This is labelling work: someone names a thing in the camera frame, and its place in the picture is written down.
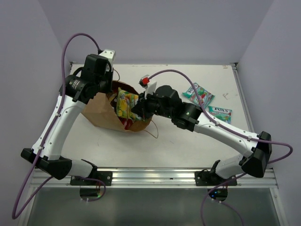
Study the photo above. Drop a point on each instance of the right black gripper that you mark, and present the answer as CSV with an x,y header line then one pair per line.
x,y
141,108

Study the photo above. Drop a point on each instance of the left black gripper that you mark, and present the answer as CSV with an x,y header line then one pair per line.
x,y
108,88

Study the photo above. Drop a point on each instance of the yellow green Fox's candy bag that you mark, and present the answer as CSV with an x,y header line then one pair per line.
x,y
125,102

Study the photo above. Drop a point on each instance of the red cassava chips bag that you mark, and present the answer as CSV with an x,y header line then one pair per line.
x,y
129,124

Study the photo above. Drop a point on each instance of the brown paper bag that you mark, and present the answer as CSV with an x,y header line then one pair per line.
x,y
113,110

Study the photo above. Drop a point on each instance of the teal red Fox's candy bag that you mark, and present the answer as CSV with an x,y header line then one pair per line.
x,y
195,92

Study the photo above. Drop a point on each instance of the brown white chips bag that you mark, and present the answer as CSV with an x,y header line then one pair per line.
x,y
112,98

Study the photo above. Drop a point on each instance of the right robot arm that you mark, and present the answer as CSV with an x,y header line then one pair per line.
x,y
191,117

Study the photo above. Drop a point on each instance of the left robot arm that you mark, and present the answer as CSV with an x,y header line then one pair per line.
x,y
46,154

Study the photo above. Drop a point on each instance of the mint green Fox's candy bag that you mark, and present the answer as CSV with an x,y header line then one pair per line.
x,y
221,113

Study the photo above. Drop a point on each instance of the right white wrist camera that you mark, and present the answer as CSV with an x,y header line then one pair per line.
x,y
148,85

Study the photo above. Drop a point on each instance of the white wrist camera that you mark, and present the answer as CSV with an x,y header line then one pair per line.
x,y
109,54
148,85

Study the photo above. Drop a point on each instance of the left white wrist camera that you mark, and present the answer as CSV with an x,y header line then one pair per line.
x,y
109,54

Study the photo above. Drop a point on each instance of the aluminium front rail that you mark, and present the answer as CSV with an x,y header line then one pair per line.
x,y
176,178

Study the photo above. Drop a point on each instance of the aluminium rail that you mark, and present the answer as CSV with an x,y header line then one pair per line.
x,y
176,178
244,106

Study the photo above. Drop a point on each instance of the aluminium right side rail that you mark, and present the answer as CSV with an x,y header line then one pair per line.
x,y
244,106

